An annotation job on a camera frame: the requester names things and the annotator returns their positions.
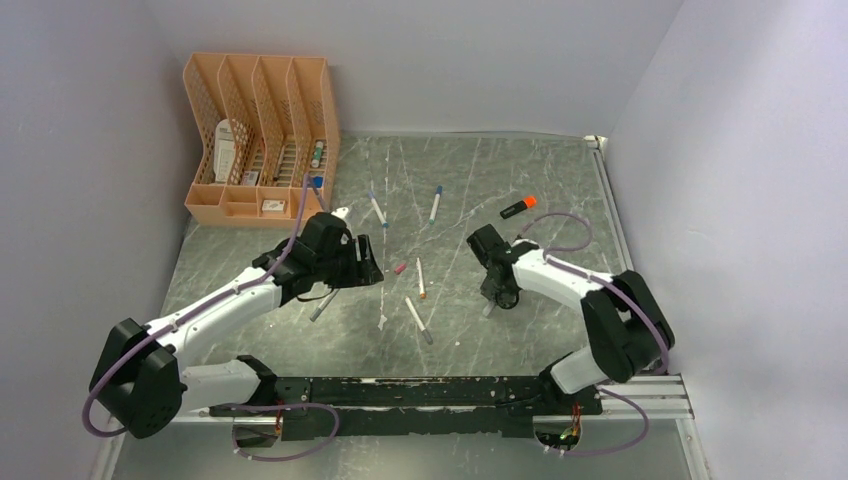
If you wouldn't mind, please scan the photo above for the white pen teal cap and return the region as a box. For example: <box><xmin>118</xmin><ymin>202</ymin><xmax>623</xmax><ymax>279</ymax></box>
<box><xmin>428</xmin><ymin>185</ymin><xmax>443</xmax><ymax>225</ymax></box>

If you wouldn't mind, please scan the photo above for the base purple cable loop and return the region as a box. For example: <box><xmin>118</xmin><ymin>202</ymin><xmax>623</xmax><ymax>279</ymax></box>
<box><xmin>231</xmin><ymin>404</ymin><xmax>342</xmax><ymax>463</ymax></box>

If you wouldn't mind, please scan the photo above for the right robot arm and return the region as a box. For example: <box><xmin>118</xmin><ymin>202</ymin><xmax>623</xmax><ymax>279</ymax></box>
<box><xmin>467</xmin><ymin>224</ymin><xmax>675</xmax><ymax>414</ymax></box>

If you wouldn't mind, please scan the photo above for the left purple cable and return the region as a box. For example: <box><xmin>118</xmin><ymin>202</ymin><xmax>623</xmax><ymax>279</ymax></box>
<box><xmin>80</xmin><ymin>173</ymin><xmax>329</xmax><ymax>439</ymax></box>

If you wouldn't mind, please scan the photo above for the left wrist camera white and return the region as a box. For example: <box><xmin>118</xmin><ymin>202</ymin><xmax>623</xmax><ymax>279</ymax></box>
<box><xmin>329</xmin><ymin>207</ymin><xmax>352</xmax><ymax>230</ymax></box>

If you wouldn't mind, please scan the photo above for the small box in tray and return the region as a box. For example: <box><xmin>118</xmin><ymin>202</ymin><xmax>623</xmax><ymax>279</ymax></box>
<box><xmin>261</xmin><ymin>199</ymin><xmax>287</xmax><ymax>214</ymax></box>

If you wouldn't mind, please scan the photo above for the white pen blue cap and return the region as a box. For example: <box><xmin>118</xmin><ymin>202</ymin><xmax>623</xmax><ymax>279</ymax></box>
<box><xmin>368</xmin><ymin>191</ymin><xmax>389</xmax><ymax>229</ymax></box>

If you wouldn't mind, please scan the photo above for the white packet in organizer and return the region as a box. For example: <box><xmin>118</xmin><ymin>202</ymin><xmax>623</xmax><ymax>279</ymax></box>
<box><xmin>213</xmin><ymin>119</ymin><xmax>236</xmax><ymax>183</ymax></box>

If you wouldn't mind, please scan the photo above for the white marker orange end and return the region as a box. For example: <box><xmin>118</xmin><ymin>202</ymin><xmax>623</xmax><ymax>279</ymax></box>
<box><xmin>415</xmin><ymin>257</ymin><xmax>427</xmax><ymax>299</ymax></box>

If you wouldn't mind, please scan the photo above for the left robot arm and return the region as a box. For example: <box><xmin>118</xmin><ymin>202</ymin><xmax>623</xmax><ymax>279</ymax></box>
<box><xmin>82</xmin><ymin>211</ymin><xmax>384</xmax><ymax>439</ymax></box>

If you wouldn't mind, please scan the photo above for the black base frame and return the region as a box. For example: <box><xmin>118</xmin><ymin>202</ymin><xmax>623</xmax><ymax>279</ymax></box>
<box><xmin>210</xmin><ymin>376</ymin><xmax>602</xmax><ymax>440</ymax></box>

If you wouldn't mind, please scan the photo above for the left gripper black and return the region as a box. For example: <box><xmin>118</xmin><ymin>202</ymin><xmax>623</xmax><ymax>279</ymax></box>
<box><xmin>315</xmin><ymin>234</ymin><xmax>385</xmax><ymax>289</ymax></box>

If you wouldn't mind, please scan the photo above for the white pen grey cap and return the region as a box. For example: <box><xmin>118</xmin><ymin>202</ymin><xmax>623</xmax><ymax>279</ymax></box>
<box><xmin>404</xmin><ymin>296</ymin><xmax>434</xmax><ymax>345</ymax></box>

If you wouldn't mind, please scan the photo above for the black orange highlighter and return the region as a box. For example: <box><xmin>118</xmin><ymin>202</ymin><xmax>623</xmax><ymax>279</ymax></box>
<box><xmin>499</xmin><ymin>196</ymin><xmax>537</xmax><ymax>219</ymax></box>

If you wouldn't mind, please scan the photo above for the orange file organizer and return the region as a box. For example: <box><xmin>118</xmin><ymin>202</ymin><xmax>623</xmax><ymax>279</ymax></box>
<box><xmin>183</xmin><ymin>52</ymin><xmax>341</xmax><ymax>228</ymax></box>

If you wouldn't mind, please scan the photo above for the green white tube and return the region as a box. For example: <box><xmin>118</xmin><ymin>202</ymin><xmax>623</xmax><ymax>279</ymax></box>
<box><xmin>310</xmin><ymin>140</ymin><xmax>326</xmax><ymax>169</ymax></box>

